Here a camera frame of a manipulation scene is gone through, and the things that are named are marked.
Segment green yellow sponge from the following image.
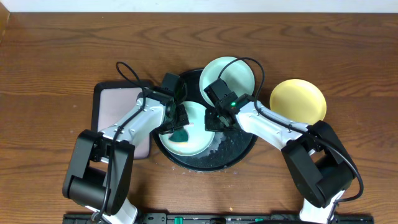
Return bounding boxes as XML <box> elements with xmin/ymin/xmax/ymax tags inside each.
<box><xmin>168</xmin><ymin>128</ymin><xmax>189</xmax><ymax>143</ymax></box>

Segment mint plate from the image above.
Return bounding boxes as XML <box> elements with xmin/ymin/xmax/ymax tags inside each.
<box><xmin>199</xmin><ymin>57</ymin><xmax>255</xmax><ymax>106</ymax></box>
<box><xmin>158</xmin><ymin>101</ymin><xmax>215</xmax><ymax>156</ymax></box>

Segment yellow plate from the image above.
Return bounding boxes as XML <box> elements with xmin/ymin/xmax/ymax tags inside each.
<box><xmin>269</xmin><ymin>79</ymin><xmax>327</xmax><ymax>124</ymax></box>

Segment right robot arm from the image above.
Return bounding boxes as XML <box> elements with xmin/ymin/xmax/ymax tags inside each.
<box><xmin>205</xmin><ymin>98</ymin><xmax>359</xmax><ymax>223</ymax></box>

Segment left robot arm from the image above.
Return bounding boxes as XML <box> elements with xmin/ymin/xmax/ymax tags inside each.
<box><xmin>62</xmin><ymin>87</ymin><xmax>188</xmax><ymax>223</ymax></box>

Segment round black tray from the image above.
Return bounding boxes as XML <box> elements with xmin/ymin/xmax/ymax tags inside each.
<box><xmin>152</xmin><ymin>68</ymin><xmax>257</xmax><ymax>172</ymax></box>

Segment black rectangular tray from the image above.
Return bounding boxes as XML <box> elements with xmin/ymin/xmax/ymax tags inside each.
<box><xmin>90</xmin><ymin>80</ymin><xmax>154</xmax><ymax>160</ymax></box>

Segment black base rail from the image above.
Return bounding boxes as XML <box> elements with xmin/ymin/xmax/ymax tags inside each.
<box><xmin>62</xmin><ymin>212</ymin><xmax>375</xmax><ymax>224</ymax></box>

